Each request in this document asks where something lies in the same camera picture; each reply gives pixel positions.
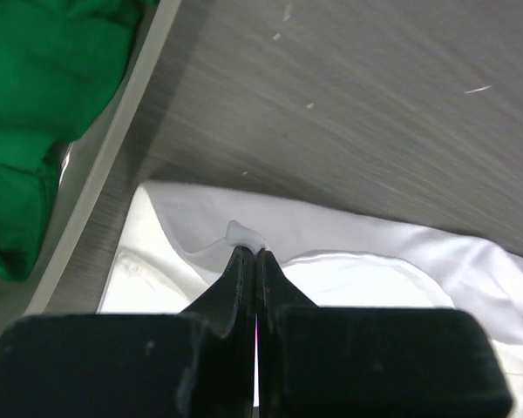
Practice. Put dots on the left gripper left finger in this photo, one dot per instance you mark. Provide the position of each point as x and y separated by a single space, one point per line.
197 363

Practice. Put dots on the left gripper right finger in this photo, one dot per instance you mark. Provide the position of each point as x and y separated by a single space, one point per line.
370 361

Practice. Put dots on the white flower print t-shirt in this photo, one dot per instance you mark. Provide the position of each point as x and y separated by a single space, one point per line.
178 238

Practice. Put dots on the grey plastic tray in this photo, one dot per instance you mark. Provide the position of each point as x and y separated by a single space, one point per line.
87 164

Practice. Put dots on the green t-shirt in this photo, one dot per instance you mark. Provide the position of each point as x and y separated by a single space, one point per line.
61 62

